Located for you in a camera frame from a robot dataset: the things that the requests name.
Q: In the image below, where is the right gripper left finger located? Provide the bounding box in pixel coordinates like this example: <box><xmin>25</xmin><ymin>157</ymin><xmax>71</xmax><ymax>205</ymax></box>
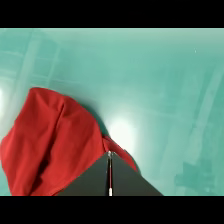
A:
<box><xmin>57</xmin><ymin>150</ymin><xmax>111</xmax><ymax>197</ymax></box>

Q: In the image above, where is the red garment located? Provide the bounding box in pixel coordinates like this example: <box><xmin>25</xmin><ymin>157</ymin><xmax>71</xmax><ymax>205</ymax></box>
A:
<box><xmin>0</xmin><ymin>86</ymin><xmax>140</xmax><ymax>197</ymax></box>

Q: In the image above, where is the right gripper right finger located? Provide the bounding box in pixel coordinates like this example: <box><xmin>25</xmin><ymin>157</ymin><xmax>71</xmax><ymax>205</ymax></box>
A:
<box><xmin>109</xmin><ymin>151</ymin><xmax>164</xmax><ymax>197</ymax></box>

